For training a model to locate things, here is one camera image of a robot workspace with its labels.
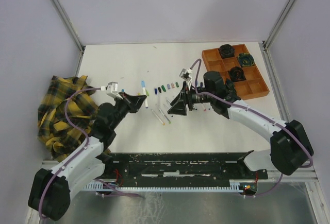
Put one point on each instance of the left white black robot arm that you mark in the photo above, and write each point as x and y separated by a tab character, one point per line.
53	189

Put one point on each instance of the right aluminium frame post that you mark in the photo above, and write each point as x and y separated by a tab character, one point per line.
278	23

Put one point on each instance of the teal capped acrylic marker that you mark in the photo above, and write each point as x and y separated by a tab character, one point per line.
144	93

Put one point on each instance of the green blue rolled sock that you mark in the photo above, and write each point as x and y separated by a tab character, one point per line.
246	60

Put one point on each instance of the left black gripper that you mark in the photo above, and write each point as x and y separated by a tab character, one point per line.
133	102

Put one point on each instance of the yellow plaid cloth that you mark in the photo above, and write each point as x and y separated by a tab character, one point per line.
67	100

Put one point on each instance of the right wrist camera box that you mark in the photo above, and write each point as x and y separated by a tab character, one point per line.
187	76

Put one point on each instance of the left aluminium frame post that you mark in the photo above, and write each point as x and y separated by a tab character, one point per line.
67	23

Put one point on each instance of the black orange rolled sock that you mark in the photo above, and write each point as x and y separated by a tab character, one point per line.
236	74

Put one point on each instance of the orange compartment tray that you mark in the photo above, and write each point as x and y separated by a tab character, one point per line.
253	87

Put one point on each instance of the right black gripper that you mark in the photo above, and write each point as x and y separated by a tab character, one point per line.
178	105

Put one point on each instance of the white cable duct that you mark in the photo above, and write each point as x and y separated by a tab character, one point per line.
231	187

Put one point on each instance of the black rolled sock top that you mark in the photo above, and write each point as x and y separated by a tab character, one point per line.
226	51

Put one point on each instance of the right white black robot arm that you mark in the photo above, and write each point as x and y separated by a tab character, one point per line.
290	148

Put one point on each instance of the aluminium frame post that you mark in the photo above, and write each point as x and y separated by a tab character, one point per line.
278	23
67	23

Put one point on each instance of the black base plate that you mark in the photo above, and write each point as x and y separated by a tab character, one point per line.
178	169

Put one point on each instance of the yellow capped highlighter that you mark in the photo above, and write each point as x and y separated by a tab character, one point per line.
157	116

